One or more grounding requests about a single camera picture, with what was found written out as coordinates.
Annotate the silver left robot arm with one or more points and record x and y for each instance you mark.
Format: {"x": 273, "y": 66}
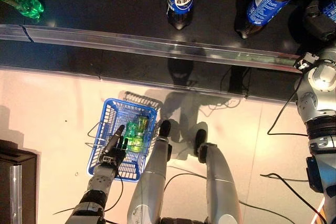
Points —
{"x": 101, "y": 182}

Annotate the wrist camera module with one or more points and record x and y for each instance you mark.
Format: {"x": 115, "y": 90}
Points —
{"x": 106, "y": 159}
{"x": 304, "y": 61}

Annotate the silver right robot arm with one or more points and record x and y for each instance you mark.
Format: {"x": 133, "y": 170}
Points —
{"x": 320, "y": 77}

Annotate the blue plastic shopping basket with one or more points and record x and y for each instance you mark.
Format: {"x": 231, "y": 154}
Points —
{"x": 131, "y": 105}

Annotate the black right robot foot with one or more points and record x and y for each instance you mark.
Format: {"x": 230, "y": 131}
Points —
{"x": 201, "y": 137}

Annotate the silver left robot leg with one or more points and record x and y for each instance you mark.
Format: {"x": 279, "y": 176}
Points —
{"x": 149, "y": 182}

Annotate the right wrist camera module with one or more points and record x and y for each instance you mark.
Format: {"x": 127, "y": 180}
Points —
{"x": 304, "y": 61}

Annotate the black left robot foot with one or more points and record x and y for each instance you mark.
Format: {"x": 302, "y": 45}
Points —
{"x": 165, "y": 128}

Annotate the clear plastic price rail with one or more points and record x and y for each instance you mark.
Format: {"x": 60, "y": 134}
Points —
{"x": 157, "y": 48}
{"x": 13, "y": 33}

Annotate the black robot foot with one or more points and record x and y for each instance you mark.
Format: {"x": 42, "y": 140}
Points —
{"x": 201, "y": 137}
{"x": 165, "y": 128}

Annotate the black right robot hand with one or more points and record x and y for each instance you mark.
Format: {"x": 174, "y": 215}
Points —
{"x": 320, "y": 28}

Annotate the dark shelving unit with rails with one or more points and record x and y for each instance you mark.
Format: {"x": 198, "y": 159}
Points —
{"x": 26, "y": 182}

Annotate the black robot waist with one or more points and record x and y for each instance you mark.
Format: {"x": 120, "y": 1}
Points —
{"x": 183, "y": 221}

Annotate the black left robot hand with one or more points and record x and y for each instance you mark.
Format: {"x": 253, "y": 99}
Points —
{"x": 114, "y": 150}

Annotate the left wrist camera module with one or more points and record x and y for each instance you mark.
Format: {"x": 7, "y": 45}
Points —
{"x": 106, "y": 159}

